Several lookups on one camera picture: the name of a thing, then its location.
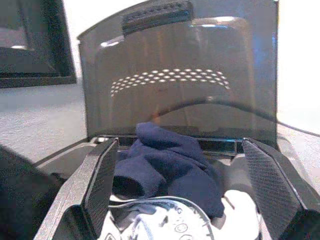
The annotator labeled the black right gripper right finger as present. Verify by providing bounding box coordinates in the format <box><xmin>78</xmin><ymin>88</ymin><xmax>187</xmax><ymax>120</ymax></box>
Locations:
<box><xmin>241</xmin><ymin>137</ymin><xmax>320</xmax><ymax>240</ymax></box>

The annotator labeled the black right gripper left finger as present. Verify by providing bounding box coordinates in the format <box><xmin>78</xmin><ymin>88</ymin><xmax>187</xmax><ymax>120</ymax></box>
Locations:
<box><xmin>33</xmin><ymin>137</ymin><xmax>119</xmax><ymax>240</ymax></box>

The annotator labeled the white printed garment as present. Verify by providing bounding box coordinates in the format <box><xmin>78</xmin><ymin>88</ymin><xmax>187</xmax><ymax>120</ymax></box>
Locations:
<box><xmin>99</xmin><ymin>189</ymin><xmax>261</xmax><ymax>240</ymax></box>

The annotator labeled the navy blue garment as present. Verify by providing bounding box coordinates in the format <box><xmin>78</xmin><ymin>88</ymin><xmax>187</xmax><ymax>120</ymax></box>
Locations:
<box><xmin>112</xmin><ymin>121</ymin><xmax>226</xmax><ymax>219</ymax></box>

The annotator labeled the tinted washer lid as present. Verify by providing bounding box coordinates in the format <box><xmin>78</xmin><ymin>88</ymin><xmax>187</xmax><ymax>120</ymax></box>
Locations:
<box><xmin>76</xmin><ymin>0</ymin><xmax>280</xmax><ymax>151</ymax></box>

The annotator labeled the dark framed panel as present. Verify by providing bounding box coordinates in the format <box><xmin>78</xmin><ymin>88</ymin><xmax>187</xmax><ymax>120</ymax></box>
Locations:
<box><xmin>0</xmin><ymin>0</ymin><xmax>77</xmax><ymax>89</ymax></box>

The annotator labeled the black cable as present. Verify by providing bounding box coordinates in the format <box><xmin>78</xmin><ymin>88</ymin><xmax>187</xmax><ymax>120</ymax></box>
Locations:
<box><xmin>276</xmin><ymin>119</ymin><xmax>320</xmax><ymax>138</ymax></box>

